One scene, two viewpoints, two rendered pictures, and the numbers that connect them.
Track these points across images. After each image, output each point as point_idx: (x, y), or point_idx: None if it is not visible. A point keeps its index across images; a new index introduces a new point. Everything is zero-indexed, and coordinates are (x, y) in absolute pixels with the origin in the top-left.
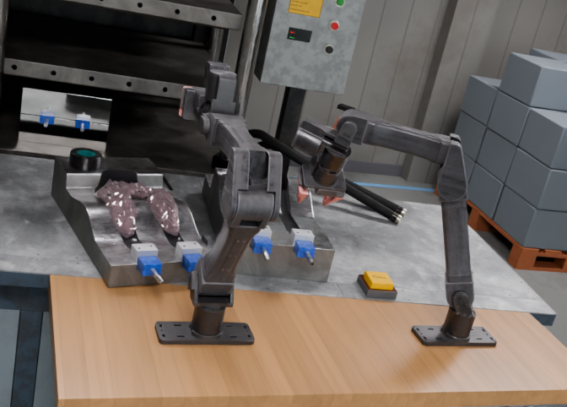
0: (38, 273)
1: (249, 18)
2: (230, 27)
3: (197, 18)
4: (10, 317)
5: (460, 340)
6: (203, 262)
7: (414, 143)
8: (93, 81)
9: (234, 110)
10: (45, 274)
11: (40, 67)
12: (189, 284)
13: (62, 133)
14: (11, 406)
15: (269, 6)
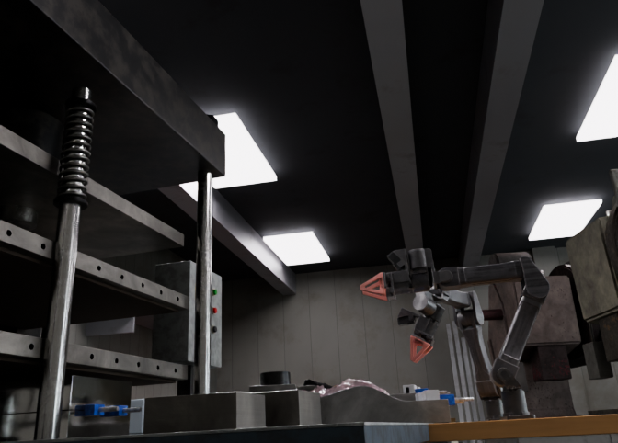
0: (427, 423)
1: (205, 294)
2: (185, 307)
3: (170, 299)
4: None
5: None
6: (507, 356)
7: (459, 295)
8: (117, 363)
9: (207, 376)
10: (428, 424)
11: (83, 351)
12: (505, 377)
13: (99, 430)
14: None
15: None
